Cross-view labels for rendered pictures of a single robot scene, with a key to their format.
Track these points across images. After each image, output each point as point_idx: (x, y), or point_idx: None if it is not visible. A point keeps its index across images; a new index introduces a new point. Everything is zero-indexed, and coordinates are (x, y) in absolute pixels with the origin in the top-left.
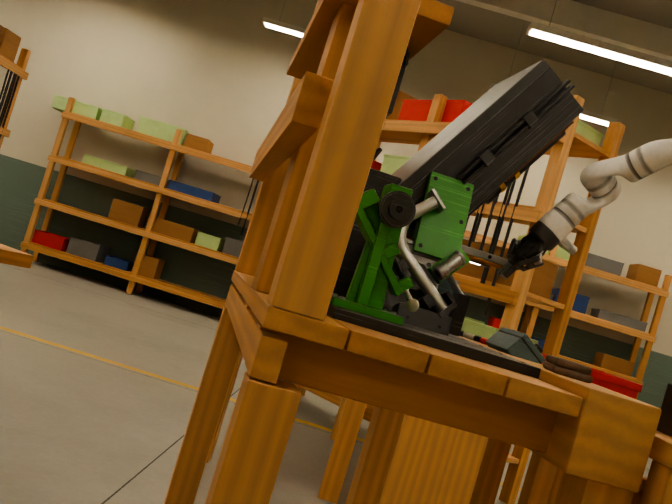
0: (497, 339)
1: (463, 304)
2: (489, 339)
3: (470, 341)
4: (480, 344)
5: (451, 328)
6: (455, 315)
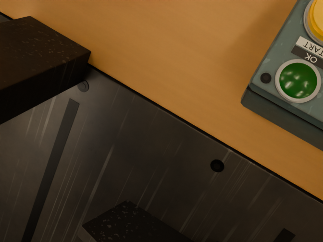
0: (313, 139)
1: (18, 98)
2: (256, 111)
3: (218, 137)
4: (252, 127)
5: (72, 84)
6: (45, 97)
